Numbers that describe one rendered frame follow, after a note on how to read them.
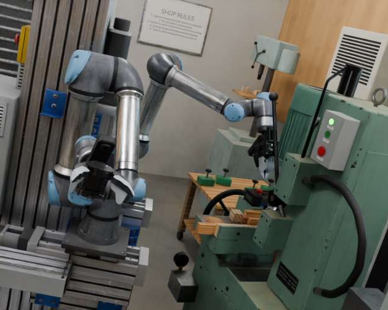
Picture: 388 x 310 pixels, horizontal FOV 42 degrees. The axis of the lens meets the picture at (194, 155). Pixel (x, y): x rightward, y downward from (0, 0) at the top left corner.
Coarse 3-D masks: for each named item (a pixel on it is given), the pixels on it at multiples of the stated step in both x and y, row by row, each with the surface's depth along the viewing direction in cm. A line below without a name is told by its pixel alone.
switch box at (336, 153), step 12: (324, 120) 155; (336, 120) 150; (348, 120) 147; (324, 132) 154; (336, 132) 149; (348, 132) 148; (324, 144) 153; (336, 144) 149; (348, 144) 150; (312, 156) 158; (324, 156) 153; (336, 156) 150; (348, 156) 152; (336, 168) 152
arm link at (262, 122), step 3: (261, 117) 211; (264, 117) 211; (267, 117) 211; (270, 117) 211; (258, 120) 213; (261, 120) 211; (264, 120) 211; (267, 120) 210; (270, 120) 211; (258, 123) 212; (261, 123) 211; (264, 123) 210; (267, 123) 210; (270, 123) 210; (258, 126) 212; (261, 126) 211; (264, 126) 211; (267, 126) 210; (270, 126) 211
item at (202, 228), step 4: (200, 224) 185; (204, 224) 186; (208, 224) 187; (212, 224) 188; (216, 224) 189; (196, 228) 186; (200, 228) 186; (204, 228) 186; (208, 228) 187; (212, 228) 188; (196, 232) 186; (200, 232) 186; (204, 232) 187; (208, 232) 188; (212, 232) 188
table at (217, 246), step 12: (204, 216) 204; (216, 216) 207; (204, 240) 195; (216, 240) 186; (228, 240) 188; (240, 240) 190; (252, 240) 192; (216, 252) 188; (228, 252) 190; (240, 252) 192; (252, 252) 194; (264, 252) 197
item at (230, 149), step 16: (256, 48) 432; (272, 48) 406; (288, 48) 401; (272, 64) 402; (288, 64) 391; (256, 96) 443; (256, 128) 434; (224, 144) 432; (240, 144) 419; (224, 160) 427; (240, 160) 420; (240, 176) 426; (256, 176) 430; (272, 176) 434
